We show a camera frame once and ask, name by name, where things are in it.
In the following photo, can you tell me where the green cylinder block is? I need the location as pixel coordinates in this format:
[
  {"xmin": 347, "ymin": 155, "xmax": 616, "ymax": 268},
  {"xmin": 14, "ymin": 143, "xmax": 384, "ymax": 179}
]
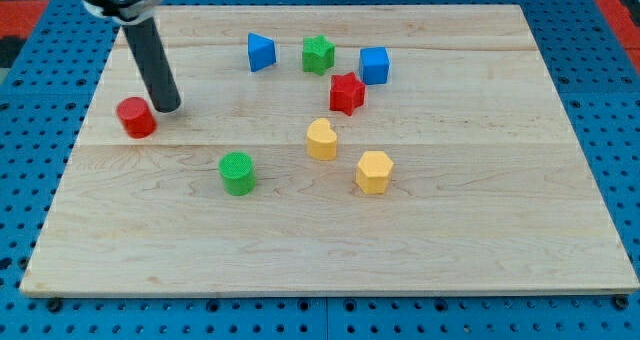
[{"xmin": 218, "ymin": 152, "xmax": 256, "ymax": 196}]

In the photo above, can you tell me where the yellow hexagon block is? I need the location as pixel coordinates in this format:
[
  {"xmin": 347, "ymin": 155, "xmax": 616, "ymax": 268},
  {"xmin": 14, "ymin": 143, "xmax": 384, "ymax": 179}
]
[{"xmin": 355, "ymin": 151, "xmax": 394, "ymax": 195}]

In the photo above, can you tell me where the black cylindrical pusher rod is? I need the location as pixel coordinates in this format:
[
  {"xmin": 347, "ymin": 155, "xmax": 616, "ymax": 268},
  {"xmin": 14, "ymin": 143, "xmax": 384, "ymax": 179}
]
[{"xmin": 123, "ymin": 17, "xmax": 181, "ymax": 113}]

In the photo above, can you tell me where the green star block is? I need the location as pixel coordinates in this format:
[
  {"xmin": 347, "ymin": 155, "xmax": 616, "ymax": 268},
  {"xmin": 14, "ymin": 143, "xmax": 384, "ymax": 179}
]
[{"xmin": 302, "ymin": 35, "xmax": 335, "ymax": 76}]

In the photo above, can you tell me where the yellow heart block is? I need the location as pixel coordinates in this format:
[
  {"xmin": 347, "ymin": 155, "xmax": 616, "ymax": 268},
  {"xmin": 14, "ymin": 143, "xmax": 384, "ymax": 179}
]
[{"xmin": 306, "ymin": 118, "xmax": 338, "ymax": 161}]

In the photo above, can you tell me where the blue cube block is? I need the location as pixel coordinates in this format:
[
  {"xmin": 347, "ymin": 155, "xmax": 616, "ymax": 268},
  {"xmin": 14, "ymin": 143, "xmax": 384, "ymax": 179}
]
[{"xmin": 359, "ymin": 47, "xmax": 390, "ymax": 85}]

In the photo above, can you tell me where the red cylinder block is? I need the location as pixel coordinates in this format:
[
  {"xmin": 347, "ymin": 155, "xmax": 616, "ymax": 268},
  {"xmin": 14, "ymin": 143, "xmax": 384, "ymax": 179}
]
[{"xmin": 116, "ymin": 97, "xmax": 157, "ymax": 139}]

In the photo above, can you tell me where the light wooden board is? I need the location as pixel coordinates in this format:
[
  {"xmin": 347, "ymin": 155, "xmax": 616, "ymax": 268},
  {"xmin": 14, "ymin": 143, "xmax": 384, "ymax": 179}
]
[{"xmin": 21, "ymin": 5, "xmax": 639, "ymax": 298}]

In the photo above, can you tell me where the red star block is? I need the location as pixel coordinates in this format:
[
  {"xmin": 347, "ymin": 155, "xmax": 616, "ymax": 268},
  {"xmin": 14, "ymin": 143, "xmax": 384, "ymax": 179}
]
[{"xmin": 329, "ymin": 72, "xmax": 366, "ymax": 116}]

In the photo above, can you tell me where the blue triangle block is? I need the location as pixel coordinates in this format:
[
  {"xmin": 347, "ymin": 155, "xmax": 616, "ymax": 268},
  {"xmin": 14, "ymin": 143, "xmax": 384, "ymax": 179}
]
[{"xmin": 247, "ymin": 33, "xmax": 277, "ymax": 72}]

